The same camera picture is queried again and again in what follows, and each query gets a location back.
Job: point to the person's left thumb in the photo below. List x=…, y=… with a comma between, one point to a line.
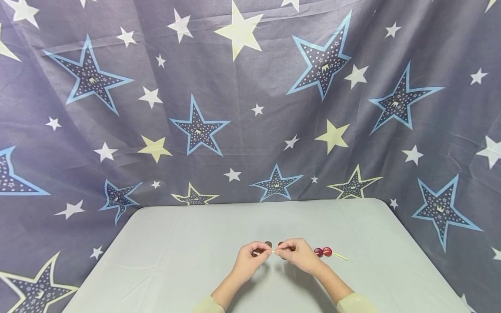
x=263, y=257

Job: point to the person's left forearm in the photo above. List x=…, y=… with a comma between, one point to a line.
x=227, y=293

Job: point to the person's right fingers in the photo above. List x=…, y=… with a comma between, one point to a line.
x=289, y=243

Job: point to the person's right thumb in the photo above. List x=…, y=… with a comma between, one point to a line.
x=283, y=254

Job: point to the person's right hand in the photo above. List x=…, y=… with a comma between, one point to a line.
x=303, y=258

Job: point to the person's left fingers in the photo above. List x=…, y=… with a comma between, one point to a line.
x=256, y=246

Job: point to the person's right forearm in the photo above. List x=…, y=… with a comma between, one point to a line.
x=338, y=289

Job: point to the thin wooden skewer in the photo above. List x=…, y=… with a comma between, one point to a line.
x=339, y=256

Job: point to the person's left hand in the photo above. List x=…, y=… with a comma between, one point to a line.
x=248, y=261

